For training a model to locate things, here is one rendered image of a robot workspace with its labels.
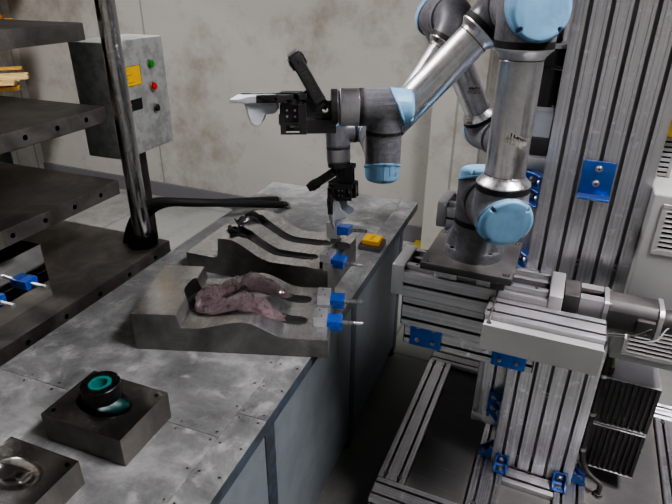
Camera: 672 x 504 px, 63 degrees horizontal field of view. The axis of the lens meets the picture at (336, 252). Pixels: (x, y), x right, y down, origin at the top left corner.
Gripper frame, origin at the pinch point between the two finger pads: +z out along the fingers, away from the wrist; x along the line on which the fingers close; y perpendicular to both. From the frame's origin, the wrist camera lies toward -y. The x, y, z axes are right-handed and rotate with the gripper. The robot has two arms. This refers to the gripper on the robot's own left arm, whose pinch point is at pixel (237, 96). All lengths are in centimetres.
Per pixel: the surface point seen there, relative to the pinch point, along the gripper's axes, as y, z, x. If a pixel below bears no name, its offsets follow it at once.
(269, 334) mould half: 58, -3, 11
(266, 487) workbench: 97, -2, 1
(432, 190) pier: 70, -91, 231
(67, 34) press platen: -15, 57, 64
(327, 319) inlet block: 57, -18, 16
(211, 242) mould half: 51, 20, 65
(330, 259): 50, -20, 43
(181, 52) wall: -15, 80, 319
